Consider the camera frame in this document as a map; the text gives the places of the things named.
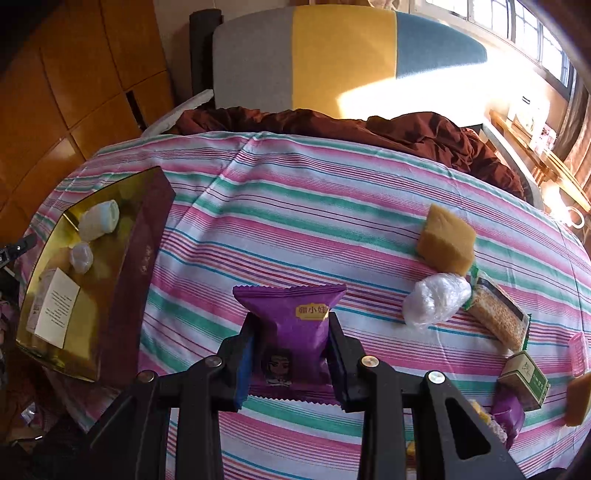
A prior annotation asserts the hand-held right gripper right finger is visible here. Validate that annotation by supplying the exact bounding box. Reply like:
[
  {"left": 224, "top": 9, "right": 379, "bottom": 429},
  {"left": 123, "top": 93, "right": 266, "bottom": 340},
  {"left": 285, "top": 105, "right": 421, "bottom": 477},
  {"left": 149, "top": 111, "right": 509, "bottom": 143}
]
[{"left": 325, "top": 311, "right": 527, "bottom": 480}]

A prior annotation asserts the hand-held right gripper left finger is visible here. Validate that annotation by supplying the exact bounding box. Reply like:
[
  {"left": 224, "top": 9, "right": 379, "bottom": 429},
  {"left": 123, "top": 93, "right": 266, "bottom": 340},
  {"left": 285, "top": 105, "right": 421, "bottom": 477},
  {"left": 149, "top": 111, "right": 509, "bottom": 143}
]
[{"left": 85, "top": 314, "right": 257, "bottom": 480}]

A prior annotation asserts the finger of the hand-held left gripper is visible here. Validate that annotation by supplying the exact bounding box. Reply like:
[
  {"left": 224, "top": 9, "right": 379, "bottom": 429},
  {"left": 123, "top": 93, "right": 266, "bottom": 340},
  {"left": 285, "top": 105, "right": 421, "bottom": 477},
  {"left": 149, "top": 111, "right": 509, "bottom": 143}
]
[{"left": 0, "top": 233, "right": 38, "bottom": 273}]

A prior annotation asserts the purple snack packet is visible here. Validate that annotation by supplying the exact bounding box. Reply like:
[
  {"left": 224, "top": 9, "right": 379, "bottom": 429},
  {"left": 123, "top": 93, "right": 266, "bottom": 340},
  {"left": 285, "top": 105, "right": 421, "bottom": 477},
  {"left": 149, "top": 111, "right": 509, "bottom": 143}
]
[
  {"left": 489, "top": 383, "right": 527, "bottom": 450},
  {"left": 232, "top": 284, "right": 348, "bottom": 407}
]

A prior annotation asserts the small clear sweet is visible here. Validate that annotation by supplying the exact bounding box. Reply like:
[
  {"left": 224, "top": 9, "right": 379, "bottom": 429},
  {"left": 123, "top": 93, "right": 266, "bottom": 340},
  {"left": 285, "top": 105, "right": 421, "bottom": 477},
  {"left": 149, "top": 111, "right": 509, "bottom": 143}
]
[{"left": 69, "top": 242, "right": 94, "bottom": 274}]

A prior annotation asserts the white card packet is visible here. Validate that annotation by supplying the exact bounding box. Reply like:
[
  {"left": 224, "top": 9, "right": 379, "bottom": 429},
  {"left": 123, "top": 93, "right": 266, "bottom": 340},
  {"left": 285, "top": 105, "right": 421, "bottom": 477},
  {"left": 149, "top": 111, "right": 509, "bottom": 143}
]
[{"left": 25, "top": 268, "right": 80, "bottom": 348}]

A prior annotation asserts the white and blue roll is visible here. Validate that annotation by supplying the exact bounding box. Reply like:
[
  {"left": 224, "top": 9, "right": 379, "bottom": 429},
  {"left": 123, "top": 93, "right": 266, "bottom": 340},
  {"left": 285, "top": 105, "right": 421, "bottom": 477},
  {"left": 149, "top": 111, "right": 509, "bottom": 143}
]
[{"left": 79, "top": 199, "right": 121, "bottom": 241}]

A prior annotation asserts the maroon and gold tin box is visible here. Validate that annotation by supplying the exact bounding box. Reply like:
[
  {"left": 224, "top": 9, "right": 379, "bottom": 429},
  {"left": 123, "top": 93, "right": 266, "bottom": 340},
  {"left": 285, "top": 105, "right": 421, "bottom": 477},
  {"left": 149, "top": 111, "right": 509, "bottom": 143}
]
[{"left": 15, "top": 166, "right": 177, "bottom": 383}]

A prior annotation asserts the yellow sponge cake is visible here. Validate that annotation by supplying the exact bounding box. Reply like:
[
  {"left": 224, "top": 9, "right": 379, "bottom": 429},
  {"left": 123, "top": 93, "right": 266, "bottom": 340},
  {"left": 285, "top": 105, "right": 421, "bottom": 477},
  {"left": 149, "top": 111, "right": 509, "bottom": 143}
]
[
  {"left": 564, "top": 371, "right": 591, "bottom": 428},
  {"left": 416, "top": 204, "right": 477, "bottom": 277}
]

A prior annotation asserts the green-edged cracker packet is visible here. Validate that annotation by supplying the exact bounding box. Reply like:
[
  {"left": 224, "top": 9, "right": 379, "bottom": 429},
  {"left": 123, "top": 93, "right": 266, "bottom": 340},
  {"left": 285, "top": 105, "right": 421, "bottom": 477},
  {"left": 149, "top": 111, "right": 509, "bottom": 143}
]
[{"left": 463, "top": 264, "right": 533, "bottom": 355}]

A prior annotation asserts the small green box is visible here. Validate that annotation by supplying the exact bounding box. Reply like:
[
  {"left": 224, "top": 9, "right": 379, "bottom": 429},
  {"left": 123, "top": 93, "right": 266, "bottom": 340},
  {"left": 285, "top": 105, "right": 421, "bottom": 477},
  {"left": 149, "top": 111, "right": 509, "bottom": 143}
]
[{"left": 498, "top": 351, "right": 551, "bottom": 411}]

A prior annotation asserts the clear wrapped white bun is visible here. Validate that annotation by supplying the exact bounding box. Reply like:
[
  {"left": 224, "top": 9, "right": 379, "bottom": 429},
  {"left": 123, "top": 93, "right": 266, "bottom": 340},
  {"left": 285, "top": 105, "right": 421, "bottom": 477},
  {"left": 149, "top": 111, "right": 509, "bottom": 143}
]
[{"left": 403, "top": 273, "right": 472, "bottom": 329}]

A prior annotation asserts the wooden wardrobe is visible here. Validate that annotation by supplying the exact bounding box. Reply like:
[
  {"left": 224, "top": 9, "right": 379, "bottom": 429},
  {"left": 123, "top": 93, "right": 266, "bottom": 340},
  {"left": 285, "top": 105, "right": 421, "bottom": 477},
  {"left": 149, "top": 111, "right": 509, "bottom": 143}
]
[{"left": 0, "top": 0, "right": 176, "bottom": 241}]

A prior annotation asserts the dark red duvet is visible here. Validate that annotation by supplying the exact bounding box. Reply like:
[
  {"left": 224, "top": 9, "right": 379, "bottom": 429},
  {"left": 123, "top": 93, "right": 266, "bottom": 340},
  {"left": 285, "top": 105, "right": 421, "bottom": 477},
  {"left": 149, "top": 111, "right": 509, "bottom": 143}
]
[{"left": 172, "top": 108, "right": 527, "bottom": 200}]

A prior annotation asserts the pink plastic item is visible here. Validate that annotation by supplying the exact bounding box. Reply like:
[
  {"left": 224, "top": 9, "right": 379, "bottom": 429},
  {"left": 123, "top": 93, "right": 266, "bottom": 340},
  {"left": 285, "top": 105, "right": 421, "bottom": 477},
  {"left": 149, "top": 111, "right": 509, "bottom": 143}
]
[{"left": 568, "top": 333, "right": 591, "bottom": 377}]

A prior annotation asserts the wooden shelf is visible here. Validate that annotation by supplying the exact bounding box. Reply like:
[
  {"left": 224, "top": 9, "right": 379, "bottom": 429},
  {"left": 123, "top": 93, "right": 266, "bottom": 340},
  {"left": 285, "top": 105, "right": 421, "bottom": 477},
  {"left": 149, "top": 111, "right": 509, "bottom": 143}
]
[{"left": 489, "top": 111, "right": 591, "bottom": 213}]

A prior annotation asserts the grey yellow blue headboard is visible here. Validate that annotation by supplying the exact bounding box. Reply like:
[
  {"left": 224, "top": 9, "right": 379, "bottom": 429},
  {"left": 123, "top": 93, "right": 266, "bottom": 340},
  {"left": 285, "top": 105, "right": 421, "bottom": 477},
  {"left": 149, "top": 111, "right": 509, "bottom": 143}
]
[{"left": 211, "top": 4, "right": 489, "bottom": 121}]

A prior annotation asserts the white box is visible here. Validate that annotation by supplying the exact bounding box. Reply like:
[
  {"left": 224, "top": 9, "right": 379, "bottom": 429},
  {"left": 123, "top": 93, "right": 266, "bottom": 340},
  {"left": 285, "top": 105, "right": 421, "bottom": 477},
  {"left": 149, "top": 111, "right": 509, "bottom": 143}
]
[{"left": 508, "top": 99, "right": 550, "bottom": 134}]

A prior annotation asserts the window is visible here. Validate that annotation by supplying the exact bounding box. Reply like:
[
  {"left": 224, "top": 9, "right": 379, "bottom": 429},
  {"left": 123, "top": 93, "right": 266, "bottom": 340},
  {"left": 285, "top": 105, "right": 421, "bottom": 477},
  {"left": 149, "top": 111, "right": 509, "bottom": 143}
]
[{"left": 416, "top": 0, "right": 573, "bottom": 88}]

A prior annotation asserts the grey padded bed rail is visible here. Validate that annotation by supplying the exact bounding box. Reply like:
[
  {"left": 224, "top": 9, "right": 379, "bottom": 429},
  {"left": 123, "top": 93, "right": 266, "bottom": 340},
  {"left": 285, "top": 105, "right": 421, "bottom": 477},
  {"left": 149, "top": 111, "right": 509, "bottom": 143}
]
[
  {"left": 480, "top": 122, "right": 546, "bottom": 213},
  {"left": 141, "top": 89, "right": 215, "bottom": 138}
]

